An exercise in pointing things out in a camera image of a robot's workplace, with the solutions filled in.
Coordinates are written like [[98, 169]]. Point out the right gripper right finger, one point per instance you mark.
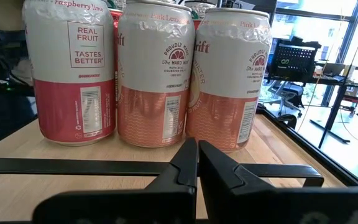
[[275, 205]]

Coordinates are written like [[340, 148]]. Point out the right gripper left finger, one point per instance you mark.
[[135, 205]]

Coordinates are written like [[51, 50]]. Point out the tall white can teal palms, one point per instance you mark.
[[199, 8]]

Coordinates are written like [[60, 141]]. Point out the wooden shelf black metal legs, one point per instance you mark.
[[73, 166]]

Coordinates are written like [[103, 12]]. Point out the grey office chair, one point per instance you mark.
[[283, 93]]

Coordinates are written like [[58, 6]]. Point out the black tripod stand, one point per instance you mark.
[[337, 102]]

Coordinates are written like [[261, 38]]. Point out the red stool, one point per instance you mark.
[[351, 101]]

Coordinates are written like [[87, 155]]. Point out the long black desk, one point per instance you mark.
[[328, 80]]

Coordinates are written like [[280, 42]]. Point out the grey laptop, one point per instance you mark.
[[332, 68]]

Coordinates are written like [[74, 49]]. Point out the black aluminium table frame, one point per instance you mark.
[[306, 146]]

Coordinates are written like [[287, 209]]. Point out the small black bracket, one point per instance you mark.
[[287, 119]]

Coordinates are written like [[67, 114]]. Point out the large window black frame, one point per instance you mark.
[[322, 18]]

